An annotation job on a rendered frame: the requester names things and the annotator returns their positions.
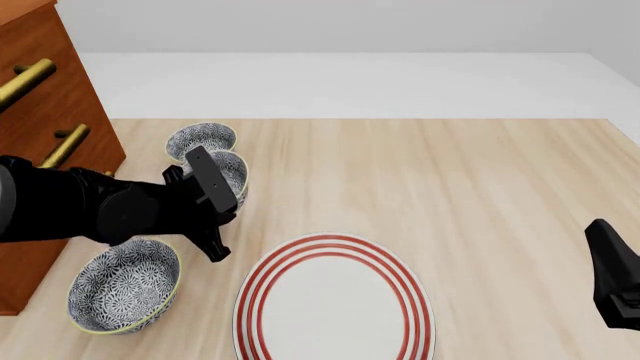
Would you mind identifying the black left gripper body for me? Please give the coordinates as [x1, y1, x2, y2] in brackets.
[161, 164, 237, 264]

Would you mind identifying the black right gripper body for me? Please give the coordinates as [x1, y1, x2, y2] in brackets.
[592, 291, 640, 332]

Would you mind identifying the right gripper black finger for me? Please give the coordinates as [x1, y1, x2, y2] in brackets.
[584, 218, 640, 301]

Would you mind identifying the black white patterned bowl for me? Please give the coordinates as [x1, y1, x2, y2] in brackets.
[165, 122, 239, 161]
[67, 237, 183, 336]
[198, 150, 251, 212]

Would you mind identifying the white plate with red rings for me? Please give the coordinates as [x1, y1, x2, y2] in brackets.
[231, 231, 438, 360]

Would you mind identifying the wooden cabinet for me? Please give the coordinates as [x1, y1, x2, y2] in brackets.
[0, 0, 127, 317]

